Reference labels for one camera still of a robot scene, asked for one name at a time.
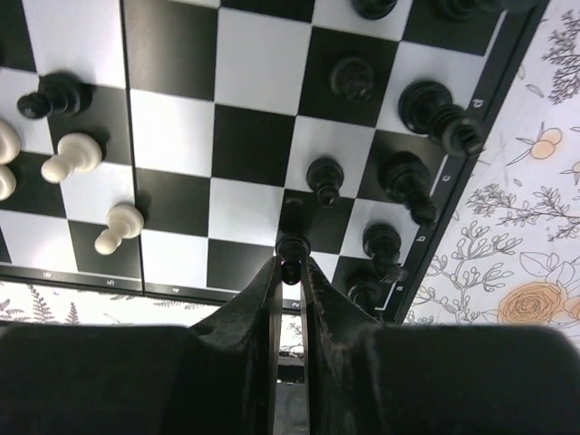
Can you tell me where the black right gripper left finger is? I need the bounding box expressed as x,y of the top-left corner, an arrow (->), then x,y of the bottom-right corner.
1,257 -> 282,434

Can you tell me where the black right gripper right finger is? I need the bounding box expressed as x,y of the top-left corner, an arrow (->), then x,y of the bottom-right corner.
301,258 -> 579,434

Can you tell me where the black white chess board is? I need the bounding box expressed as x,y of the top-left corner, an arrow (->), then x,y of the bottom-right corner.
1,1 -> 546,324

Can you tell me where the white chess pawn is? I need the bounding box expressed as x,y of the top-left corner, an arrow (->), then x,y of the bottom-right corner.
41,132 -> 102,184
94,204 -> 145,256

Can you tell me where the white chess piece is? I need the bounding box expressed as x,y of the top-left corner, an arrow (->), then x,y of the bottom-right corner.
0,120 -> 22,165
0,165 -> 17,201

